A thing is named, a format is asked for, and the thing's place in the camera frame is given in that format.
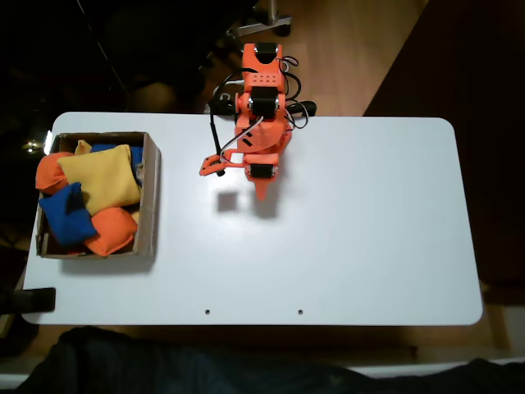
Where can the yellow bean bag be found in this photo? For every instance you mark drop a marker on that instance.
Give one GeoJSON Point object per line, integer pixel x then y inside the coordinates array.
{"type": "Point", "coordinates": [102, 176]}
{"type": "Point", "coordinates": [135, 216]}
{"type": "Point", "coordinates": [82, 147]}

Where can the blue bean bag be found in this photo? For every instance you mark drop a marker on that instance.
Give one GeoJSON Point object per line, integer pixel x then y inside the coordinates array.
{"type": "Point", "coordinates": [138, 156]}
{"type": "Point", "coordinates": [67, 217]}

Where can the office chair base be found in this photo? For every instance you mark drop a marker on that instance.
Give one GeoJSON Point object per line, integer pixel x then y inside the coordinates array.
{"type": "Point", "coordinates": [262, 25]}

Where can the orange camera mount with camera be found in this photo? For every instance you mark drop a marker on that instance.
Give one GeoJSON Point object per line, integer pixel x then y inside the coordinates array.
{"type": "Point", "coordinates": [207, 166]}

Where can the orange bean bag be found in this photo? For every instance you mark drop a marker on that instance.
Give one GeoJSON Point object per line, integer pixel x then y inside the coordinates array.
{"type": "Point", "coordinates": [49, 174]}
{"type": "Point", "coordinates": [112, 232]}

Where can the person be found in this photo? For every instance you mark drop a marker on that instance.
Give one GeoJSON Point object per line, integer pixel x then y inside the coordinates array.
{"type": "Point", "coordinates": [164, 365]}

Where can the black base clamp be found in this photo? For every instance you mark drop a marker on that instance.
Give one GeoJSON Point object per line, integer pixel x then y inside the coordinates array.
{"type": "Point", "coordinates": [307, 107]}
{"type": "Point", "coordinates": [223, 107]}

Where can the brown cardboard box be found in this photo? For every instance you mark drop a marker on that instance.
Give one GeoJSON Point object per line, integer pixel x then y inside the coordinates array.
{"type": "Point", "coordinates": [149, 197]}

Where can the black table clamp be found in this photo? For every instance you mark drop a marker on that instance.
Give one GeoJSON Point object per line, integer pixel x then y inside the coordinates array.
{"type": "Point", "coordinates": [37, 299]}

